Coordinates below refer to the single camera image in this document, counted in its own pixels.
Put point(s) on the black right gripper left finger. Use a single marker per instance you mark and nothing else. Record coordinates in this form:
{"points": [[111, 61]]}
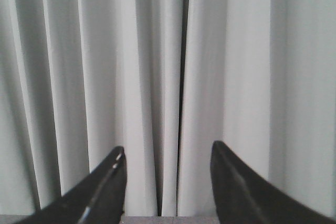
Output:
{"points": [[98, 198]]}

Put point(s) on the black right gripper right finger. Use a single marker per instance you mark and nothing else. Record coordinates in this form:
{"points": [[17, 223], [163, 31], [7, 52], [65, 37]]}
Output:
{"points": [[242, 196]]}

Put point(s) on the grey pleated curtain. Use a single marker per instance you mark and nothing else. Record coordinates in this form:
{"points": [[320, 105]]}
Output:
{"points": [[164, 79]]}

